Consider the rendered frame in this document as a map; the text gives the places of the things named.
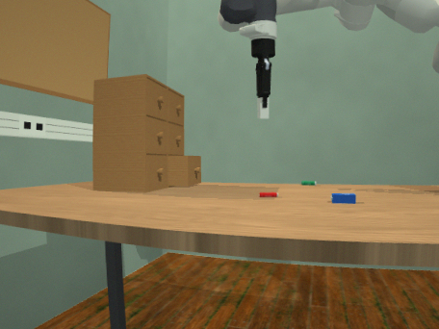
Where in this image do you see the brown wooden chest of drawers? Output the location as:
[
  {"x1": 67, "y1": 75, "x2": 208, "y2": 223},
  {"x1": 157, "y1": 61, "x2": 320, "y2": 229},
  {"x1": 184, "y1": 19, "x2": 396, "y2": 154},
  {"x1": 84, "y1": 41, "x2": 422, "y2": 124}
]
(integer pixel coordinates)
[{"x1": 92, "y1": 74, "x2": 184, "y2": 192}]

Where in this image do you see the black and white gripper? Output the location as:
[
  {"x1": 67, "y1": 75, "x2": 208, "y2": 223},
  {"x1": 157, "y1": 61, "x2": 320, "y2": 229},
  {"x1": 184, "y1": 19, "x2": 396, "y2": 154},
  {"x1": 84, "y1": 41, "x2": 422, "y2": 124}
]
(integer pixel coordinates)
[{"x1": 251, "y1": 38, "x2": 275, "y2": 118}]

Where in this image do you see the blue rectangular block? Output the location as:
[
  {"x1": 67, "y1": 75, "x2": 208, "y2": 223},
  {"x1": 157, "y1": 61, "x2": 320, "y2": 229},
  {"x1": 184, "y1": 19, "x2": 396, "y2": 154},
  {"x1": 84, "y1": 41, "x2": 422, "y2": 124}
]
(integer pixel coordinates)
[{"x1": 330, "y1": 193, "x2": 356, "y2": 204}]

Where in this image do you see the brown wooden drawer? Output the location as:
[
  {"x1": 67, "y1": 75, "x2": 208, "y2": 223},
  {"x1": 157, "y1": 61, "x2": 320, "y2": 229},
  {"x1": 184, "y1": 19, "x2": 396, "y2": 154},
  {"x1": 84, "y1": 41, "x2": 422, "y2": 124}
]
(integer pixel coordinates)
[
  {"x1": 146, "y1": 155, "x2": 168, "y2": 190},
  {"x1": 168, "y1": 123, "x2": 184, "y2": 153},
  {"x1": 146, "y1": 79, "x2": 168, "y2": 119},
  {"x1": 168, "y1": 156, "x2": 201, "y2": 186},
  {"x1": 146, "y1": 116, "x2": 168, "y2": 152},
  {"x1": 168, "y1": 90, "x2": 184, "y2": 124}
]

